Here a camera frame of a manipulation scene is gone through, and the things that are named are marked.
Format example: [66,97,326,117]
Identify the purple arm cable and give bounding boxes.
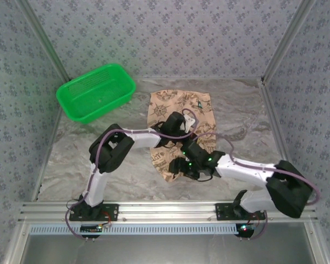
[65,108,199,240]
[194,133,321,240]

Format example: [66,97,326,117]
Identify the white slotted cable duct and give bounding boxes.
[29,223,241,235]

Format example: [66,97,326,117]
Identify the aluminium frame post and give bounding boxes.
[261,0,317,83]
[16,0,72,81]

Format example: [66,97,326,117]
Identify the green plastic basket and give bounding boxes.
[56,63,136,125]

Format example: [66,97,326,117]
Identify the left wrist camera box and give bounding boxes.
[182,114,198,132]

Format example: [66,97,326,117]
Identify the beige printed t-shirt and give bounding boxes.
[147,89,217,184]

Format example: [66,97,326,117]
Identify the grooved aluminium base rail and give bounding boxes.
[18,201,318,222]

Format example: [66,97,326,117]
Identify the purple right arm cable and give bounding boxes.
[194,133,321,240]

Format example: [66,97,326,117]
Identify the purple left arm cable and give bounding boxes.
[65,108,199,240]

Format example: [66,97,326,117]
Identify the small circuit board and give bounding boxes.
[235,224,256,238]
[80,224,103,234]

